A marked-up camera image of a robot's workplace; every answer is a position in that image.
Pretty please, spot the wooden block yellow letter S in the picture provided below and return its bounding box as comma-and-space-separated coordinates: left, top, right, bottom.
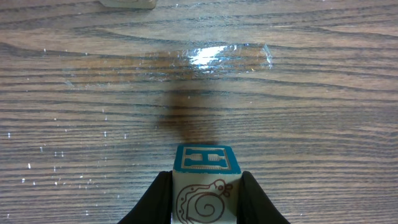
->
99, 0, 157, 9

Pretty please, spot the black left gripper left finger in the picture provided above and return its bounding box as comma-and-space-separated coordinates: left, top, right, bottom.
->
118, 171, 173, 224

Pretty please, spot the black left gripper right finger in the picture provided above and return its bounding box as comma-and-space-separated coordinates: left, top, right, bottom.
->
236, 171, 290, 224

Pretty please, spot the clear tape patch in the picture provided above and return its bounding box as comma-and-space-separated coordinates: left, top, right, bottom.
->
59, 44, 273, 90

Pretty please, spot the wooden block blue letter H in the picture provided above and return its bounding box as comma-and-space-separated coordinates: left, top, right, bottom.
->
172, 144, 242, 224

